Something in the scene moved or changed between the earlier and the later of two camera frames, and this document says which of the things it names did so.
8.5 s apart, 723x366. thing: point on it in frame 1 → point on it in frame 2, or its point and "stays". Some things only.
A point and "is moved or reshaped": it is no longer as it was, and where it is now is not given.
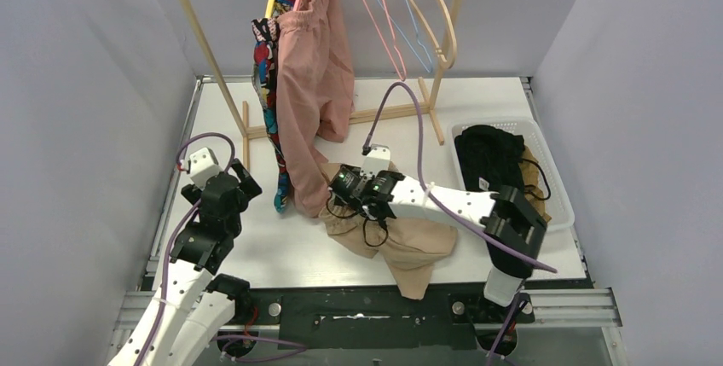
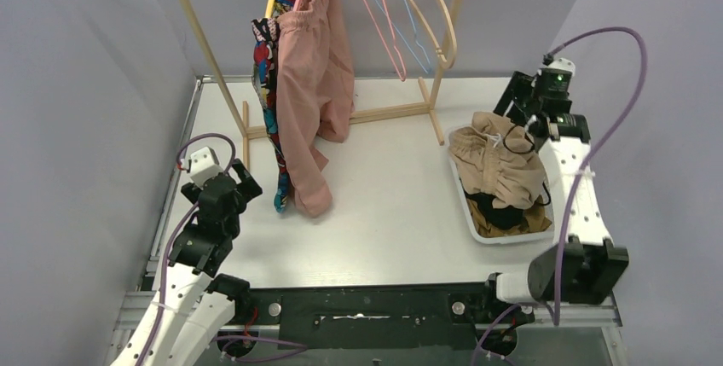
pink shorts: x=315 y=78 stays
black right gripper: x=340 y=197 → x=521 y=88
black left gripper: x=238 y=181 stays
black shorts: x=488 y=158 is moved or reshaped
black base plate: x=449 y=316 stays
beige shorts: x=411 y=248 → x=494 y=156
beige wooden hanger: x=443 y=8 stays
